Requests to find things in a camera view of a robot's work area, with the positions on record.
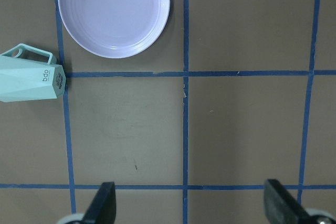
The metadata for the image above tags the mint green faceted cup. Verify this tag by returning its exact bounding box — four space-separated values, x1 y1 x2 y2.
1 44 66 102

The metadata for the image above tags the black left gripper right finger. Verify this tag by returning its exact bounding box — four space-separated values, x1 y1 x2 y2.
264 179 312 224

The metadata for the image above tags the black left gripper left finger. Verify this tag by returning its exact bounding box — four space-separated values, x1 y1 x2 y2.
81 182 116 224

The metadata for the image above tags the lavender plate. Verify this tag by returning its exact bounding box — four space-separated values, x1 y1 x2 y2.
58 0 170 59

